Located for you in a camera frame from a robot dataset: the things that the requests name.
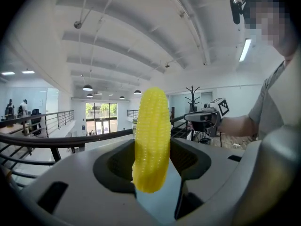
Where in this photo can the person's head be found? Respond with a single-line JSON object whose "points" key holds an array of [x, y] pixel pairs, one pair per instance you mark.
{"points": [[270, 20]]}

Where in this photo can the glass entrance door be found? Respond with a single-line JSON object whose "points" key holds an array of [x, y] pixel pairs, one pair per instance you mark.
{"points": [[98, 127]]}

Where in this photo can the black coat rack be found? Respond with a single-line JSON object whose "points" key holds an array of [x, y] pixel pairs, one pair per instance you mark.
{"points": [[192, 98]]}

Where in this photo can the black head-worn camera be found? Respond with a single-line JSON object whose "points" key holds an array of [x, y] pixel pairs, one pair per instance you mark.
{"points": [[235, 10]]}

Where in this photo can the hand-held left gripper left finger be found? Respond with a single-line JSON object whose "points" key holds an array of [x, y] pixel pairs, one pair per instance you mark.
{"points": [[82, 192]]}

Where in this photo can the black mezzanine railing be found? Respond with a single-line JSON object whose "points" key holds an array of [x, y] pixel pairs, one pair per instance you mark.
{"points": [[58, 112], [132, 114]]}

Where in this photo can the ceiling light panel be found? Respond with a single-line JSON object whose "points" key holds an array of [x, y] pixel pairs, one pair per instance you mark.
{"points": [[28, 72], [8, 73]]}

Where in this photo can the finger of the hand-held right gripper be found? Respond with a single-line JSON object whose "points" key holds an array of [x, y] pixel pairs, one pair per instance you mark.
{"points": [[197, 117]]}

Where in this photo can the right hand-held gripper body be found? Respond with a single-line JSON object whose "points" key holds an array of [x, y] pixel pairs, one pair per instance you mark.
{"points": [[222, 107]]}

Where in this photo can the person in grey shirt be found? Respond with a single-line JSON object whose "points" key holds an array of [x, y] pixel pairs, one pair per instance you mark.
{"points": [[275, 107]]}

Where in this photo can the yellow corn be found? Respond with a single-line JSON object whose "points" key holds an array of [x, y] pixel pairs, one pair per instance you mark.
{"points": [[152, 138]]}

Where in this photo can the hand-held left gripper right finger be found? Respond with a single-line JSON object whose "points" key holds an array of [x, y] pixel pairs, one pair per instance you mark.
{"points": [[223, 185]]}

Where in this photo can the ceiling light tube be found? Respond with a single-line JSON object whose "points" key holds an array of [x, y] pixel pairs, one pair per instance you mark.
{"points": [[245, 50]]}

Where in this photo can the person's right forearm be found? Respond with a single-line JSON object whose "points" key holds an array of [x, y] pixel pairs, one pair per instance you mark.
{"points": [[237, 126]]}

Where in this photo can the round ceiling fixture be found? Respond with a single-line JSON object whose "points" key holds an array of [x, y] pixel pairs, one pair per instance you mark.
{"points": [[77, 25]]}

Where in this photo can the black mesh office chair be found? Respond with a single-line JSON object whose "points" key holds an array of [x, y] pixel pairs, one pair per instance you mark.
{"points": [[35, 116]]}

